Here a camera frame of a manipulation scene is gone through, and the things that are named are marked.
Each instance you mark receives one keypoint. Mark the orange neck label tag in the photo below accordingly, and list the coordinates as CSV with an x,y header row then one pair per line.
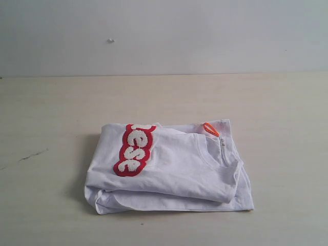
x,y
210,129

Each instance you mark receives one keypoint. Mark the white t-shirt red lettering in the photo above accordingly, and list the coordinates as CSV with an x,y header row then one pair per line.
x,y
167,168

